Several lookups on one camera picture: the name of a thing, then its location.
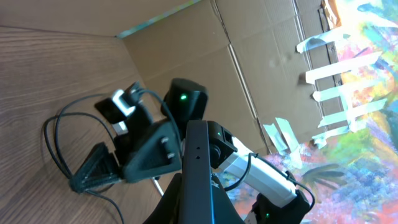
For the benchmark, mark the Samsung Galaxy smartphone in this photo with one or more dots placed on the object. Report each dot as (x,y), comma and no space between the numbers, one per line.
(196,203)

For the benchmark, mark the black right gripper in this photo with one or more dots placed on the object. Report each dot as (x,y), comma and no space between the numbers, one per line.
(148,149)

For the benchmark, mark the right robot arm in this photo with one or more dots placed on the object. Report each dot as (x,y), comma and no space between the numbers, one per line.
(184,144)

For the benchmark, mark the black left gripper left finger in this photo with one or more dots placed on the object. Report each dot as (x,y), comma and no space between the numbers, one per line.
(167,210)

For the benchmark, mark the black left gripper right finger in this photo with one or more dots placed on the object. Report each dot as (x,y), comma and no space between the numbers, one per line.
(223,209)

